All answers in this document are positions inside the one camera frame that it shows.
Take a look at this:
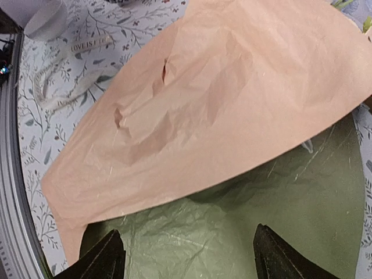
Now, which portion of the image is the white bowl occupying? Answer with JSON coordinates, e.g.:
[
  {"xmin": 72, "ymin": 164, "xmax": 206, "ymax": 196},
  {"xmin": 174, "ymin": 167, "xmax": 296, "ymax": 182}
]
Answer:
[{"xmin": 23, "ymin": 0, "xmax": 68, "ymax": 41}]

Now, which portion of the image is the peach wrapping paper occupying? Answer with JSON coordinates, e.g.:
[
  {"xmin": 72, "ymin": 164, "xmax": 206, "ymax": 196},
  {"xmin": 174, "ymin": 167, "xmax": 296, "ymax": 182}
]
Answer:
[{"xmin": 41, "ymin": 1, "xmax": 371, "ymax": 264}]

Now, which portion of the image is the green tissue paper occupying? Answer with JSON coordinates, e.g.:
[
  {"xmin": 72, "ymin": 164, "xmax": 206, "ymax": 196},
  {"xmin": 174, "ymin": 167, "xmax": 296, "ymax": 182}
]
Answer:
[{"xmin": 80, "ymin": 115, "xmax": 365, "ymax": 278}]

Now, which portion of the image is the beige printed ribbon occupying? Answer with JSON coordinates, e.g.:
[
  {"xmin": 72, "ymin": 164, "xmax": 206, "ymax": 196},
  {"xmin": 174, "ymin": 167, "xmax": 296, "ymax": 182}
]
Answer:
[{"xmin": 33, "ymin": 34, "xmax": 117, "ymax": 110}]

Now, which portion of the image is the aluminium front rail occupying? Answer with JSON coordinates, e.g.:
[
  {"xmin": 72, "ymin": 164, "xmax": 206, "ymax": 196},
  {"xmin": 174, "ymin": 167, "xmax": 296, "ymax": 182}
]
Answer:
[{"xmin": 1, "ymin": 35, "xmax": 44, "ymax": 278}]

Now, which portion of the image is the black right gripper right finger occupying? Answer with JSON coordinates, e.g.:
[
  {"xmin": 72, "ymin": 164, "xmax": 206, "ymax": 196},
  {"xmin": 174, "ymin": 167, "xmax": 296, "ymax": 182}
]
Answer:
[{"xmin": 253, "ymin": 224, "xmax": 337, "ymax": 279}]

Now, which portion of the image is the floral patterned table mat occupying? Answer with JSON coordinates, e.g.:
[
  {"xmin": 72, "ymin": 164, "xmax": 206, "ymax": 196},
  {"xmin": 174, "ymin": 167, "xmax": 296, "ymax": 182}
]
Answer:
[{"xmin": 17, "ymin": 1, "xmax": 371, "ymax": 278}]

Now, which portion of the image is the bunch of mixed flowers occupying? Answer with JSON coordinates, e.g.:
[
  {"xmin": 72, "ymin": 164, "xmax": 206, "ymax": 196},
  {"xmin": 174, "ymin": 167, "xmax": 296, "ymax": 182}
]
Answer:
[{"xmin": 330, "ymin": 0, "xmax": 371, "ymax": 33}]

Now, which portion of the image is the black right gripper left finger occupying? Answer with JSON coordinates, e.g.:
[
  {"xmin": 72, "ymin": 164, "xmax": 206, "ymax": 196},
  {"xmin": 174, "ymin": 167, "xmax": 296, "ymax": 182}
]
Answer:
[{"xmin": 54, "ymin": 230, "xmax": 126, "ymax": 279}]

